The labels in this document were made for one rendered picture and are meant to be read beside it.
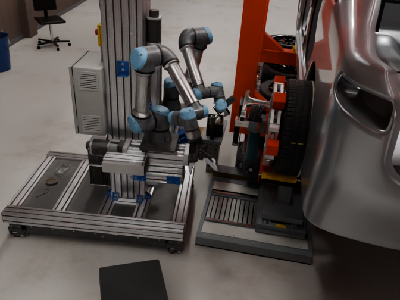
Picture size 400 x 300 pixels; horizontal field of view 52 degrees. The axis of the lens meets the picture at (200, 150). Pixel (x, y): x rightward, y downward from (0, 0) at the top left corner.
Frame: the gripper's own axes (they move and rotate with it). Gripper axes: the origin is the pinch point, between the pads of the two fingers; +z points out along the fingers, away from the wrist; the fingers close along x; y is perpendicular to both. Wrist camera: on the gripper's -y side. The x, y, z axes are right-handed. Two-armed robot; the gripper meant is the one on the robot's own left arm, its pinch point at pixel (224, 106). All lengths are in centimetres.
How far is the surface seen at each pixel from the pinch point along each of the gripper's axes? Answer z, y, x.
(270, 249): -11, 35, 100
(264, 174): -8, 6, 56
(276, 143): -41, -11, 40
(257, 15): 0, -57, -37
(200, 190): 54, 59, 43
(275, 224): 3, 22, 92
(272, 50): 207, -90, -27
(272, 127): -40, -16, 31
